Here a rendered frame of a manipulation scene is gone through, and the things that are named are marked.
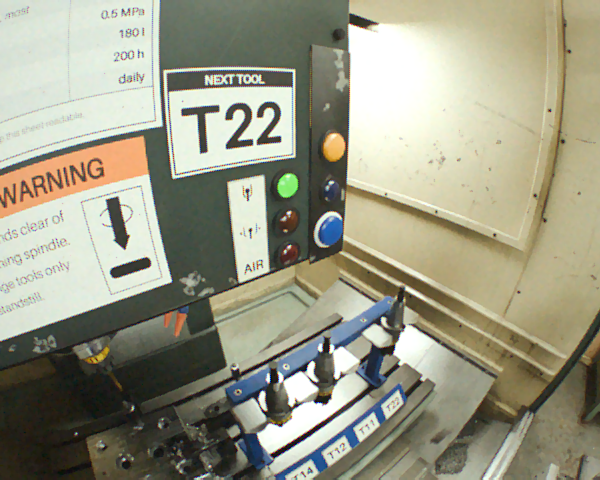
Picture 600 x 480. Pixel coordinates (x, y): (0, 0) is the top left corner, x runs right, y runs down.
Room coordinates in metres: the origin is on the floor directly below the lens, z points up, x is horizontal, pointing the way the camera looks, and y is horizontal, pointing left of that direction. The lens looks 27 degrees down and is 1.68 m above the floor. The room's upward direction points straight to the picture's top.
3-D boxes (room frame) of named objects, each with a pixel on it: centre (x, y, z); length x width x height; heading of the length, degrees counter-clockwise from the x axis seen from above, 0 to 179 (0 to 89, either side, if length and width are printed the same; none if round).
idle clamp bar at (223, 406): (0.45, 0.16, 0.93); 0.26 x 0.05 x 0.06; 132
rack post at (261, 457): (0.29, 0.12, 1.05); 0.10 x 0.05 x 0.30; 37
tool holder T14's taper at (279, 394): (0.28, 0.04, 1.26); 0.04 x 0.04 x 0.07
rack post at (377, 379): (0.55, -0.23, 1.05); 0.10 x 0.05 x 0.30; 37
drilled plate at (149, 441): (0.19, 0.39, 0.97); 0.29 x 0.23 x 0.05; 127
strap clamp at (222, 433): (0.26, 0.23, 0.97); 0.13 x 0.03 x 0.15; 127
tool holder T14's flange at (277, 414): (0.28, 0.04, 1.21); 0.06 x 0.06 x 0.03
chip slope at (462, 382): (0.63, -0.19, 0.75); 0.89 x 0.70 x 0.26; 37
